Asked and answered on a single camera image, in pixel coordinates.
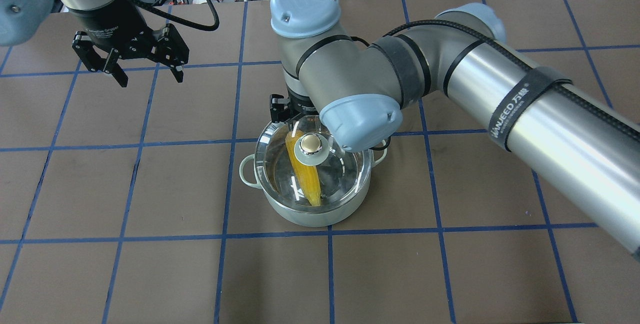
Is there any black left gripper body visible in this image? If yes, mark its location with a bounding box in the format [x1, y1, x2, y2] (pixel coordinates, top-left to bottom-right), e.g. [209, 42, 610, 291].
[69, 0, 159, 62]

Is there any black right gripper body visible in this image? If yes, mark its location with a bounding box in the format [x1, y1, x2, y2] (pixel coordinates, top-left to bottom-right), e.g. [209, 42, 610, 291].
[270, 91, 318, 124]

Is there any glass pot lid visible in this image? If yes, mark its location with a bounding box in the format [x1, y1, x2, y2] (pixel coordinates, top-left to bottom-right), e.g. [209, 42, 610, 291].
[254, 120, 373, 209]

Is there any yellow corn cob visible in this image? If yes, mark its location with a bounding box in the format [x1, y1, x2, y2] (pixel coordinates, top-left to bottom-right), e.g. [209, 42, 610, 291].
[285, 130, 322, 207]

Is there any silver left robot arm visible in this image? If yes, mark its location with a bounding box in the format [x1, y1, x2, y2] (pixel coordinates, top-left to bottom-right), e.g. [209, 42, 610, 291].
[0, 0, 190, 87]

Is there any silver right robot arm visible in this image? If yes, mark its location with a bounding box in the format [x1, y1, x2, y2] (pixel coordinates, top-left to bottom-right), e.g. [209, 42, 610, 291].
[270, 0, 640, 259]

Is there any pale green electric pot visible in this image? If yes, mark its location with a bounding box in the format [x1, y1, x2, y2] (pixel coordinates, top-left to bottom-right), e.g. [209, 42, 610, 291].
[239, 119, 391, 228]

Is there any black camera cable right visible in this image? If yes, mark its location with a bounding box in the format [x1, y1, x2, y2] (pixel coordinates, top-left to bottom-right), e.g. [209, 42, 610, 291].
[382, 20, 640, 142]

